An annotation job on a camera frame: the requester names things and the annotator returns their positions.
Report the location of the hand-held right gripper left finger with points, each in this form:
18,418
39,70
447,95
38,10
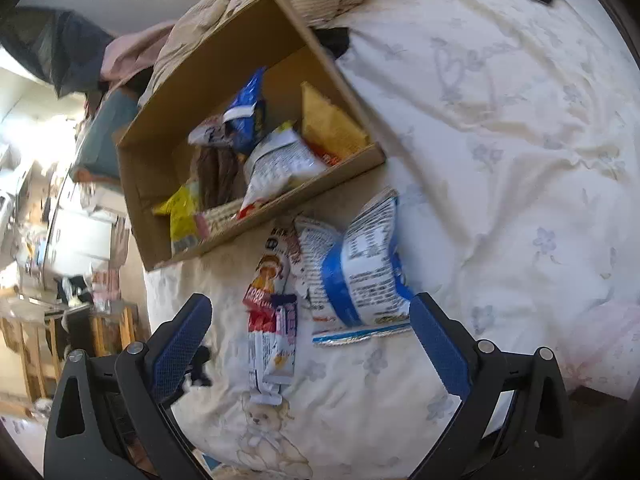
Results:
177,355

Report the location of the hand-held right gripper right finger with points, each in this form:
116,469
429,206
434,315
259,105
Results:
442,350

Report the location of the red Food snack packet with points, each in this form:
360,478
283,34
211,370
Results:
281,347

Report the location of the white and blue snack packet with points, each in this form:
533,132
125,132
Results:
370,270

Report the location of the yellow snack packet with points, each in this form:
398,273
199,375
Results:
182,215

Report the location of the pink beige bar packet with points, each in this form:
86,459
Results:
217,217

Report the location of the white black-print snack packet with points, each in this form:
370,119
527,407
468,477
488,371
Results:
312,255

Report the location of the large white red-edged snack packet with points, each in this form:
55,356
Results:
280,160

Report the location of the white scribble-print snack packet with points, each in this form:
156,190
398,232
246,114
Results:
210,132

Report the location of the tan snack packet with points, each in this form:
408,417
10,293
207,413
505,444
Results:
330,130

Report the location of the brown cardboard box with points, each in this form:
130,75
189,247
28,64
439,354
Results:
200,75

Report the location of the small black wrapper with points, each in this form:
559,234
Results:
200,367

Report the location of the wooden stool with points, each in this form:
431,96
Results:
30,355

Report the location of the white base cabinets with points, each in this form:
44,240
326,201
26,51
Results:
80,232

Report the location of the pink printed blanket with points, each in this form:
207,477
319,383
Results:
610,345

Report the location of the teal chair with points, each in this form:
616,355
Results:
110,125

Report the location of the pink cloth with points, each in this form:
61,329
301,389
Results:
130,55

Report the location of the dark hanging jacket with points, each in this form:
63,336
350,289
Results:
65,45

